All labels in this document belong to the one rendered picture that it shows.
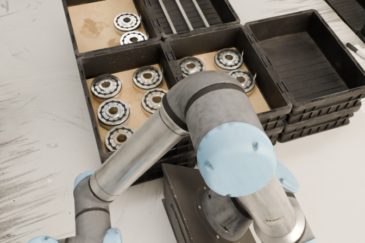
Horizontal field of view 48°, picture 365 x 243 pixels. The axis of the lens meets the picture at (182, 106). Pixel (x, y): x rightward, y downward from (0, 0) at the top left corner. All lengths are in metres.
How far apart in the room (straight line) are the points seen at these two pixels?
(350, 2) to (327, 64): 1.34
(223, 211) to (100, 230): 0.35
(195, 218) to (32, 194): 0.56
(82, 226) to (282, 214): 0.41
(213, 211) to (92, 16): 0.94
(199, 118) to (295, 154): 0.86
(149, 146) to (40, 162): 0.71
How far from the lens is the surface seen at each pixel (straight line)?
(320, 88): 1.50
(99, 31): 1.61
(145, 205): 1.32
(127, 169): 0.83
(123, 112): 1.30
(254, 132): 0.61
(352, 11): 2.83
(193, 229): 1.04
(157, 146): 0.78
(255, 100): 1.40
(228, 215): 1.09
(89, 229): 0.88
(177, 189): 1.08
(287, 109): 1.27
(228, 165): 0.61
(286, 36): 1.65
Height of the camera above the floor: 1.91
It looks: 53 degrees down
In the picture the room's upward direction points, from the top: 4 degrees clockwise
